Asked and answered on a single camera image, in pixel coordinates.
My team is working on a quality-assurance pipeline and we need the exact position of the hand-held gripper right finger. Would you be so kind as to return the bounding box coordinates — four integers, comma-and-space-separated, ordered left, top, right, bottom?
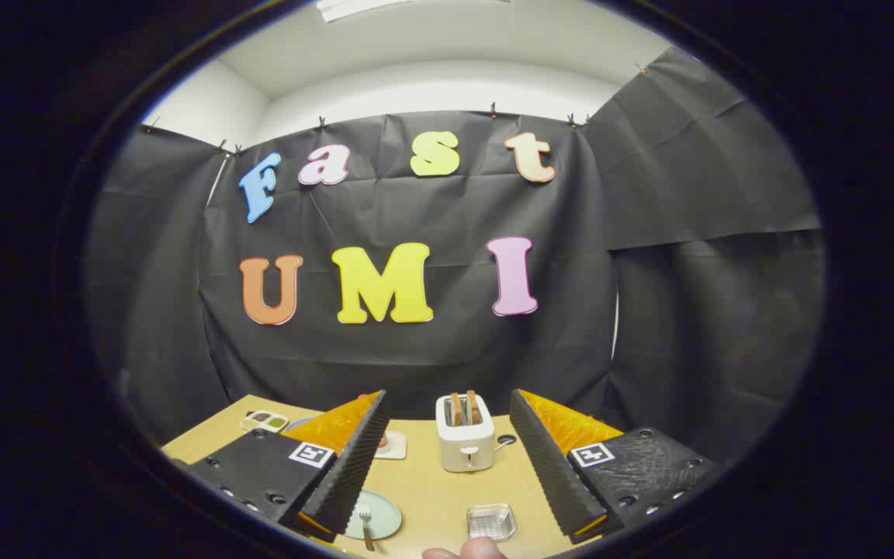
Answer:
509, 388, 723, 544

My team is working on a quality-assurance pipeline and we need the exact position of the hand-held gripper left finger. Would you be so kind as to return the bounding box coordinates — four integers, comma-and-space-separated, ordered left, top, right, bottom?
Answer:
172, 390, 390, 544

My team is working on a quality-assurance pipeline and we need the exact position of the pale green plate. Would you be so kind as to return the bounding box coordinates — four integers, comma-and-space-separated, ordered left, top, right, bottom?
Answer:
345, 489, 403, 540

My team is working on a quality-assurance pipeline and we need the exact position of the small metal drainer basket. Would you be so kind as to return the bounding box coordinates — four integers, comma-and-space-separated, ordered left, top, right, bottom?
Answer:
466, 503, 518, 542

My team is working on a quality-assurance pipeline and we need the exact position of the white toaster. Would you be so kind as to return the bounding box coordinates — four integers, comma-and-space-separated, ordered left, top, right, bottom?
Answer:
436, 392, 496, 473

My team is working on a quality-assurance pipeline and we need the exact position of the white divided sauce dish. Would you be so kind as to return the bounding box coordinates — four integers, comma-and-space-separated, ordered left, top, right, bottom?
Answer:
241, 410, 290, 433

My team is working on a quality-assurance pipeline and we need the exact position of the ceiling light panel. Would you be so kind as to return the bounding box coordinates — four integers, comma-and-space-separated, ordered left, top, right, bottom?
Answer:
315, 0, 417, 23

